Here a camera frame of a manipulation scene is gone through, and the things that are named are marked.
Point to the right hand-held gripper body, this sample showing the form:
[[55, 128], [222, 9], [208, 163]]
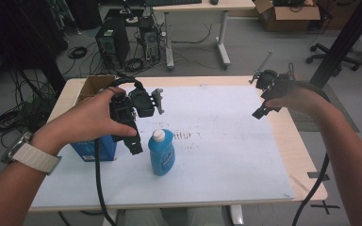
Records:
[[275, 86]]

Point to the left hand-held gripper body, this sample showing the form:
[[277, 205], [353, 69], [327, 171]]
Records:
[[121, 109]]

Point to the person's right hand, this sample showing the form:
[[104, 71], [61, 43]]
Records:
[[298, 99]]

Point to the person's left hand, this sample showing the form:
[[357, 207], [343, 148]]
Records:
[[81, 121]]

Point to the open blue cardboard box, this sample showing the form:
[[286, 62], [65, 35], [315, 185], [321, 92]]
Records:
[[91, 150]]

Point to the blue bottle with white cap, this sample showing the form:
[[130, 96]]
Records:
[[161, 153]]

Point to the brown cardboard box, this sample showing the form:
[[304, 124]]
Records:
[[286, 15]]

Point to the open-sided computer tower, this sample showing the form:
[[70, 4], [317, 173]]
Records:
[[151, 39]]

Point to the black office chair base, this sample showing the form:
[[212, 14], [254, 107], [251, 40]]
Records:
[[330, 55]]

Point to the black computer tower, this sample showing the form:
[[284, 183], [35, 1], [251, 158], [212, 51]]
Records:
[[111, 40]]

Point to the white table mat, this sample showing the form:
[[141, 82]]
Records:
[[220, 150]]

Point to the black computer mouse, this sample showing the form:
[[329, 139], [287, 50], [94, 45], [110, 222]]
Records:
[[214, 1]]

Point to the white office desk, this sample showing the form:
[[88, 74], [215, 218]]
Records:
[[201, 6]]

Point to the black keyboard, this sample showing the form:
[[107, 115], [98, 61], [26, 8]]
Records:
[[172, 2]]

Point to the black curtain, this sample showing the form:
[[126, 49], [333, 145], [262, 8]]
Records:
[[22, 34]]

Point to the black metal post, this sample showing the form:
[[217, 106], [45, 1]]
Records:
[[342, 40]]

